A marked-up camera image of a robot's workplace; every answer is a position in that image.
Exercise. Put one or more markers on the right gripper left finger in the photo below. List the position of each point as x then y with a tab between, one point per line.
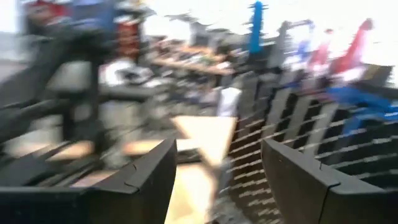
140	193

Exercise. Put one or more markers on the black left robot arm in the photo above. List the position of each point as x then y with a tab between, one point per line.
46	71

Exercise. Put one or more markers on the black metal pegboard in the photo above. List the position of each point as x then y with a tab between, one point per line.
342	146

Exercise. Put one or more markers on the large beige table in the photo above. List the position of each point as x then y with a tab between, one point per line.
208	137

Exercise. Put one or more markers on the small red clear screwdriver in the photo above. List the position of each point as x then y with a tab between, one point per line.
320	54

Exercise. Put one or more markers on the large red clear screwdriver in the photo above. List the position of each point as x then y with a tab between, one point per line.
353	54

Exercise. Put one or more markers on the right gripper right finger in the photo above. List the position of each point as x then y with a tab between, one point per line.
311	193

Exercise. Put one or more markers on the black aluminium frame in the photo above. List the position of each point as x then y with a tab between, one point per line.
37	168

